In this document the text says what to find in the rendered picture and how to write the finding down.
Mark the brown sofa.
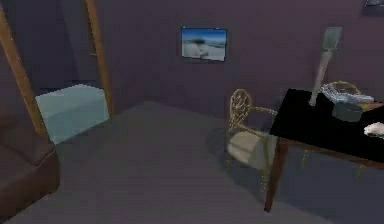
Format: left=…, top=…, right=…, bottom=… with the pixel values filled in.
left=0, top=103, right=62, bottom=222

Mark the framed beach picture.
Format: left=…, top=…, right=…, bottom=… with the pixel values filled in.
left=180, top=26, right=228, bottom=63

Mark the black top wooden table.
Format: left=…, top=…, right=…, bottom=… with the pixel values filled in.
left=263, top=87, right=384, bottom=214

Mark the grey tall lamp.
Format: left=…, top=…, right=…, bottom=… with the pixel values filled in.
left=308, top=26, right=343, bottom=108

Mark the grey round pot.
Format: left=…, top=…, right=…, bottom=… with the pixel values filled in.
left=331, top=101, right=364, bottom=123

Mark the white lumpy object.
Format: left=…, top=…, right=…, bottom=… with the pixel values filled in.
left=363, top=121, right=384, bottom=138

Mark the dark framed picture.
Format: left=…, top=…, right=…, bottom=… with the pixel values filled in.
left=363, top=0, right=384, bottom=14

